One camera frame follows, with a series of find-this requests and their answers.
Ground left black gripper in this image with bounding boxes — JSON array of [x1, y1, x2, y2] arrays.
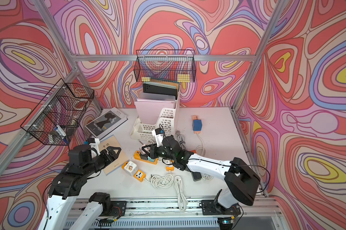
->
[[82, 146, 121, 178]]

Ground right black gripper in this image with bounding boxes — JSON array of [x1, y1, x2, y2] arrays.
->
[[142, 143, 176, 161]]

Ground black plug adapter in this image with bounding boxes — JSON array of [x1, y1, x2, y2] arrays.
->
[[140, 154, 148, 161]]

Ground orange power strip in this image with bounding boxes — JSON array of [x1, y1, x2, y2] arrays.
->
[[166, 165, 174, 173], [121, 161, 146, 182], [133, 150, 158, 165]]

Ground teal plug adapter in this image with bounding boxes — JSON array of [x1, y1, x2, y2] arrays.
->
[[148, 157, 157, 162]]

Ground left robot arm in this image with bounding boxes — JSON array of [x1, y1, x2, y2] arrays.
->
[[39, 143, 127, 230]]

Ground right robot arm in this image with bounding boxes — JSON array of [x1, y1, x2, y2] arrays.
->
[[141, 135, 261, 209]]

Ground tan paper booklet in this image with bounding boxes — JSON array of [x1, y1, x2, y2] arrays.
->
[[99, 135, 129, 175]]

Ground grey portrait book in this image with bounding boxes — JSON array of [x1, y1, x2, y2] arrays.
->
[[85, 107, 128, 140]]

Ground white plastic file rack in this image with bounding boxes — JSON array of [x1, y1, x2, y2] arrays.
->
[[130, 100, 180, 140]]

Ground pink folder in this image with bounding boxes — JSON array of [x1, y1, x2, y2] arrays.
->
[[135, 99, 175, 125]]

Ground black power strip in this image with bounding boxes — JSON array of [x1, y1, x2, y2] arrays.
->
[[191, 172, 202, 182]]

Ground blue cube adapter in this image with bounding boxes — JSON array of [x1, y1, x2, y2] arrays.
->
[[193, 119, 203, 133]]

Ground black notebook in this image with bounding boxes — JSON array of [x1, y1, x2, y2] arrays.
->
[[143, 82, 178, 100]]

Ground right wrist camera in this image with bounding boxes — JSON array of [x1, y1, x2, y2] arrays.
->
[[152, 128, 164, 147]]

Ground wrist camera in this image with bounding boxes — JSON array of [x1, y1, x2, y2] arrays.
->
[[84, 138, 100, 158], [152, 128, 164, 147]]

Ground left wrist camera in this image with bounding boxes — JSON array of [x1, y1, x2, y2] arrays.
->
[[84, 138, 100, 158]]

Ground white coiled cable front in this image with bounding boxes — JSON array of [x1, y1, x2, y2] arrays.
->
[[145, 173, 189, 212]]

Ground grey bundled cable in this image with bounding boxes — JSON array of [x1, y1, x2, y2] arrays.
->
[[175, 130, 188, 150]]

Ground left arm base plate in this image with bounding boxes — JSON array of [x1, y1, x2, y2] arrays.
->
[[88, 200, 128, 217]]

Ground white cable right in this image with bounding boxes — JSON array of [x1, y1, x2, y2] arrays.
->
[[195, 132, 214, 181]]

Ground black wire basket left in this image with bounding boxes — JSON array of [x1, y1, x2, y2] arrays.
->
[[20, 79, 94, 146]]

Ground black wire basket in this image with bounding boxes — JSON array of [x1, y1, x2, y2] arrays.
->
[[20, 79, 94, 146], [134, 49, 196, 83]]

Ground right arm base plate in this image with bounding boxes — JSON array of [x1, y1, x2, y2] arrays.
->
[[199, 200, 242, 217]]

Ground black wire basket back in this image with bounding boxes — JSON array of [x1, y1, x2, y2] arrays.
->
[[134, 49, 196, 83]]

